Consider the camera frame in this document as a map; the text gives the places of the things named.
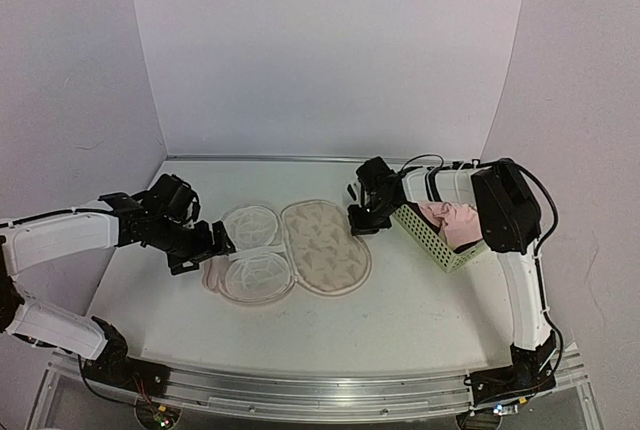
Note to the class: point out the aluminium back table edge strip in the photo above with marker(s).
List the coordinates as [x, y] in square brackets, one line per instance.
[430, 159]

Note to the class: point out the light pink bra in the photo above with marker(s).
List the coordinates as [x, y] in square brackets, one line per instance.
[455, 222]

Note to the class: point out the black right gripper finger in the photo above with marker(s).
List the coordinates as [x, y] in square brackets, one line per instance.
[361, 221]
[351, 190]

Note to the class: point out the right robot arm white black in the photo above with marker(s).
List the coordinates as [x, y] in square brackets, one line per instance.
[452, 209]

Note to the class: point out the beige patterned mesh laundry bag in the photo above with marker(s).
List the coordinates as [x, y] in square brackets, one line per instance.
[308, 244]

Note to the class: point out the light green perforated plastic basket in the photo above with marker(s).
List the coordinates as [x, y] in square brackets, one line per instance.
[412, 220]

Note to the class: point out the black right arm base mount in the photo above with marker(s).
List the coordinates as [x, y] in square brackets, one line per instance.
[530, 372]

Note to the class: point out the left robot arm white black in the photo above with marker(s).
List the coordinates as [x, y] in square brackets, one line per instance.
[31, 241]

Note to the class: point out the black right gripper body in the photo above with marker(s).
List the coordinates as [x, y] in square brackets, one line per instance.
[383, 212]

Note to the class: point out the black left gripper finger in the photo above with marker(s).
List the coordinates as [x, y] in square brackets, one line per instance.
[180, 265]
[222, 243]

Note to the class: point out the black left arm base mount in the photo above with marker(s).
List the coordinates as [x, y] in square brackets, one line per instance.
[114, 366]

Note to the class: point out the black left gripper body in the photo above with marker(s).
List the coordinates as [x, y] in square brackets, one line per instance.
[179, 245]

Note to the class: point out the aluminium front rail frame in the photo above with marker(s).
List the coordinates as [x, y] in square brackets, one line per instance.
[322, 398]

